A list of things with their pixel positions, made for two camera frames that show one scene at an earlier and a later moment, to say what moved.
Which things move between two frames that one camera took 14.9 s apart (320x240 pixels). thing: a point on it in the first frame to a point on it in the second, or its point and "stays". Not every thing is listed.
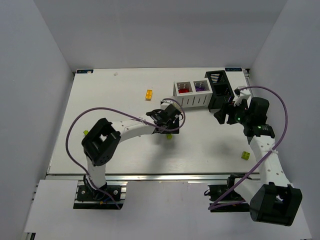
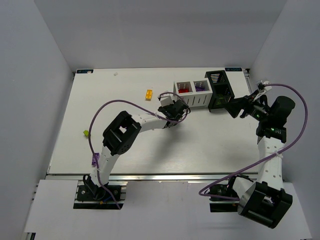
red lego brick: [183, 90] stays
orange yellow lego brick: [148, 95] stays
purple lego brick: [200, 89] stays
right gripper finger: [220, 116] to [235, 106]
